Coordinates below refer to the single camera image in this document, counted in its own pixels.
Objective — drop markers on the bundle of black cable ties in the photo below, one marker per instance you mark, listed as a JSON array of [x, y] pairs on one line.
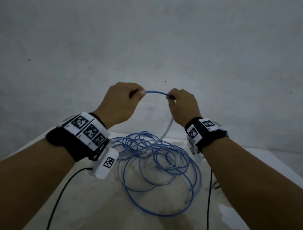
[[216, 187]]

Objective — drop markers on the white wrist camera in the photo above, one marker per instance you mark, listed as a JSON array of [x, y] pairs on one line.
[[105, 163], [193, 149]]

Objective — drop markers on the person's right hand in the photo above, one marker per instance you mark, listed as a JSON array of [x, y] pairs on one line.
[[185, 109]]

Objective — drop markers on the person's left hand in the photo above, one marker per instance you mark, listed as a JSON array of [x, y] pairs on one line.
[[118, 104]]

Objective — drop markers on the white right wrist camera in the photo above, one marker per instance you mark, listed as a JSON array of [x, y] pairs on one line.
[[193, 149]]

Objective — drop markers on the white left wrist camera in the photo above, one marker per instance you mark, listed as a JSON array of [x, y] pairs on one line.
[[105, 163]]

